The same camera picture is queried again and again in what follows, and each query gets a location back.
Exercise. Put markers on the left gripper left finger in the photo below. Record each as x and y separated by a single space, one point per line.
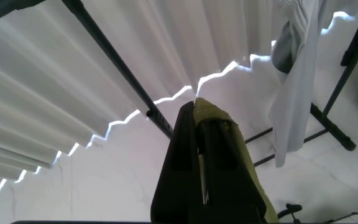
176 174

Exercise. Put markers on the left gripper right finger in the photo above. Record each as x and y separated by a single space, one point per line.
228 180

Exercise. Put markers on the green garment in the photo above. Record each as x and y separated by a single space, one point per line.
207 112

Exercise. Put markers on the black clothes rack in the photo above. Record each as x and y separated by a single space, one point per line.
113 59

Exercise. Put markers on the white curtain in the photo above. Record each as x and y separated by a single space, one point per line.
42 93

